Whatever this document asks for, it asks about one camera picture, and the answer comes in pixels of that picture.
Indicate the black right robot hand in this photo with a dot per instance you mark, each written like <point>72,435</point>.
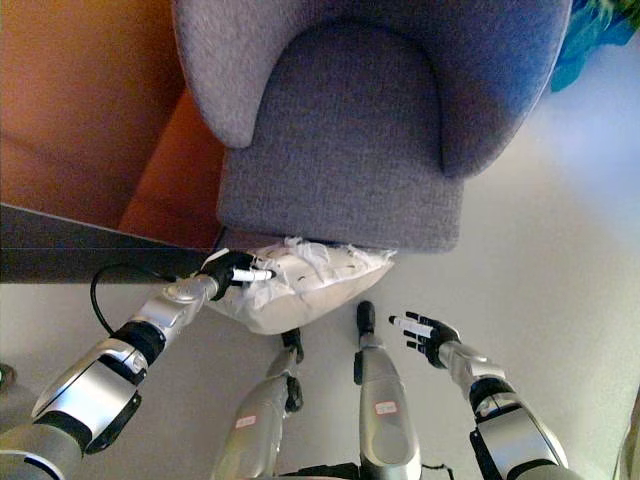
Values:
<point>425,335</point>

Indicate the grey fabric tub armchair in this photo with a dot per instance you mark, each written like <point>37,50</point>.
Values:
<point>360,125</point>

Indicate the dark grey curved counter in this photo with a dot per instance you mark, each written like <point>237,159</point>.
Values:
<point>90,250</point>

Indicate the silver right robot leg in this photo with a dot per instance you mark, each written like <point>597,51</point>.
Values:
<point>382,400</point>

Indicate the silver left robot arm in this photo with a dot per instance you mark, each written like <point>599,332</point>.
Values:
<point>115,365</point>

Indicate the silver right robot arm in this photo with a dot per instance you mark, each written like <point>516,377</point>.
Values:
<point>500,415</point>

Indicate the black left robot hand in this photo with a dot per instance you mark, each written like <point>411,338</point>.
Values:
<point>235,272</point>

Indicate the white ruffled pillow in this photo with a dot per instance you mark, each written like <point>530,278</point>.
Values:
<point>310,295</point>

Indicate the green leafy potted plant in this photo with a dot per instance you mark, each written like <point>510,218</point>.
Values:
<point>590,40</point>

